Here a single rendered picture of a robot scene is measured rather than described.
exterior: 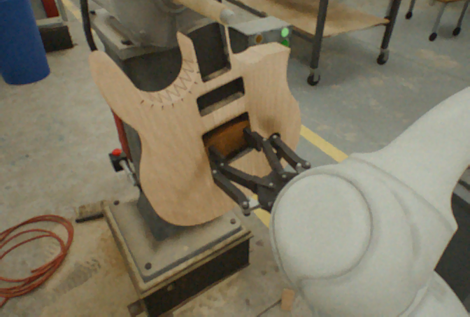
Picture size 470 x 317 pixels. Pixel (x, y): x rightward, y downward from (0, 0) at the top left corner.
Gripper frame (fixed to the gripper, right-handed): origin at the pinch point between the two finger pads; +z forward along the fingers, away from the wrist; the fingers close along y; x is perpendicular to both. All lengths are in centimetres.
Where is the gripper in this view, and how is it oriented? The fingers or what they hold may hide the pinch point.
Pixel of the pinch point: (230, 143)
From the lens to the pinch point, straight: 61.8
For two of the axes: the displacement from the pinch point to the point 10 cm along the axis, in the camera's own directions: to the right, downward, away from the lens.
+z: -5.5, -5.0, 6.7
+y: 8.2, -4.6, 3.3
